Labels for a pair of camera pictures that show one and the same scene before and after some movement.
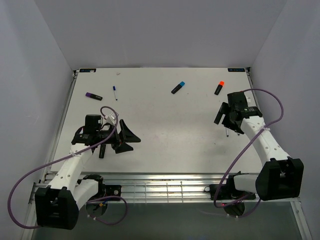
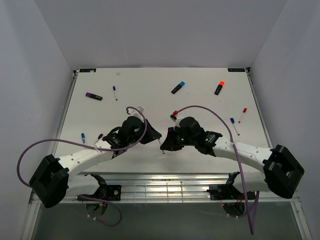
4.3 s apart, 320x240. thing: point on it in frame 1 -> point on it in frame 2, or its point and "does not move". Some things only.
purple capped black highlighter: x=94 y=96 does not move
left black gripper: x=127 y=136 -> x=151 y=134
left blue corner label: x=88 y=70 does not move
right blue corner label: x=236 y=69 does not move
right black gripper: x=225 y=110 -> x=170 y=143
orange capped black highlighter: x=219 y=87 does not move
